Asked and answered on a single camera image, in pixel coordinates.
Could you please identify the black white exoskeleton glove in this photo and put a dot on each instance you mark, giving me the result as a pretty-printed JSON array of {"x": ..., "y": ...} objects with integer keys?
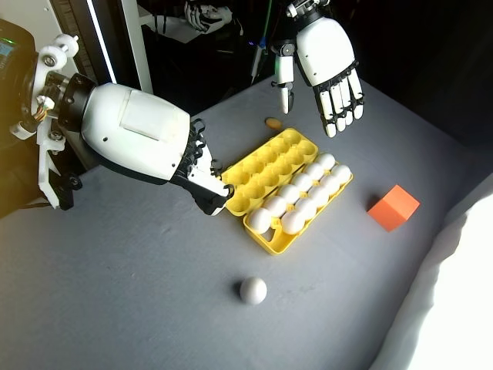
[{"x": 204, "y": 15}]

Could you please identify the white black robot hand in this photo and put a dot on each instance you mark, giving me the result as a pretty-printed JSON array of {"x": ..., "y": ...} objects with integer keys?
[
  {"x": 325, "y": 50},
  {"x": 131, "y": 131}
]

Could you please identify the small brown toy cookie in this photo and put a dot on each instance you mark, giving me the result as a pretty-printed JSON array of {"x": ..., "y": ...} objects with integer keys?
[{"x": 273, "y": 123}]

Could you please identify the white egg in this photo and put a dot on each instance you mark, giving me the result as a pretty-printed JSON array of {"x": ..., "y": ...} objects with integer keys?
[
  {"x": 302, "y": 181},
  {"x": 253, "y": 290},
  {"x": 327, "y": 160},
  {"x": 305, "y": 208},
  {"x": 259, "y": 220},
  {"x": 315, "y": 170},
  {"x": 275, "y": 205},
  {"x": 318, "y": 196},
  {"x": 289, "y": 192},
  {"x": 292, "y": 221},
  {"x": 342, "y": 173},
  {"x": 330, "y": 184}
]

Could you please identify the orange cube block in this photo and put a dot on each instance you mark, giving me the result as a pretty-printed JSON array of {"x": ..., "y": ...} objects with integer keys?
[{"x": 393, "y": 208}]

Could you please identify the white light strip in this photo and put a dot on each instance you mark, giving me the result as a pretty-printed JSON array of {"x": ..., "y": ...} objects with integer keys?
[{"x": 98, "y": 34}]

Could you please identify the yellow egg carton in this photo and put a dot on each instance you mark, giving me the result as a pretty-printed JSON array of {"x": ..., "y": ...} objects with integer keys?
[{"x": 269, "y": 162}]

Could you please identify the grey table cloth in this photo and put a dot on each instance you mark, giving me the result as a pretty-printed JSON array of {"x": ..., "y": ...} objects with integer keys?
[{"x": 154, "y": 300}]

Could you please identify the bright white cloth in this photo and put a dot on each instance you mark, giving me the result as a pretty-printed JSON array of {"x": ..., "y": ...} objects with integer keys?
[{"x": 454, "y": 300}]

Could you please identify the white frame post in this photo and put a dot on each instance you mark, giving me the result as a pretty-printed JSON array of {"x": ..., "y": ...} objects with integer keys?
[{"x": 42, "y": 13}]

